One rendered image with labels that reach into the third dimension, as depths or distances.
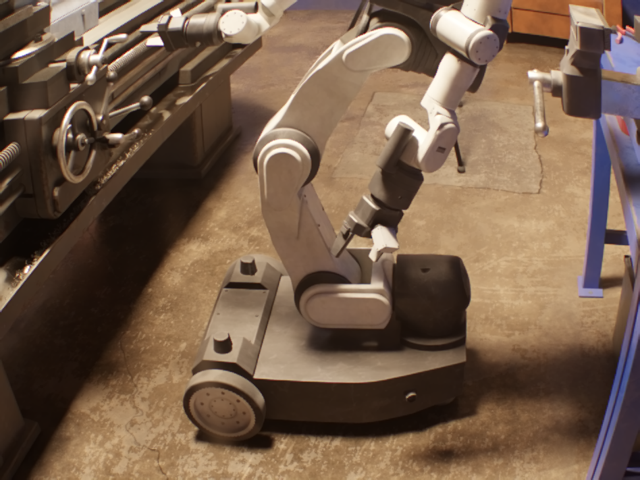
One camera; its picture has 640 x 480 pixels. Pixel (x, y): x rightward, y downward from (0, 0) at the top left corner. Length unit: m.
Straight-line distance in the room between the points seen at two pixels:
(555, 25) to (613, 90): 3.86
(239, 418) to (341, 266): 0.43
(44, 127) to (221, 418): 0.83
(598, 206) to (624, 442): 1.10
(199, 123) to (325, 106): 1.57
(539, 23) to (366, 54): 3.53
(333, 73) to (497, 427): 0.92
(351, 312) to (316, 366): 0.15
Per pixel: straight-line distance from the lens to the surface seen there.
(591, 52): 1.29
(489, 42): 1.57
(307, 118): 1.83
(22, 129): 1.99
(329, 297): 1.96
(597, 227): 2.51
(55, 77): 2.00
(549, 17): 5.19
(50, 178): 2.02
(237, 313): 2.16
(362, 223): 1.68
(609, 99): 1.36
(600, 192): 2.45
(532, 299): 2.54
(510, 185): 3.23
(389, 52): 1.73
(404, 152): 1.65
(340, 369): 1.98
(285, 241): 1.96
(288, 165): 1.82
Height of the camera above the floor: 1.36
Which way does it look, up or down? 28 degrees down
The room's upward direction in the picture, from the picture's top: 3 degrees counter-clockwise
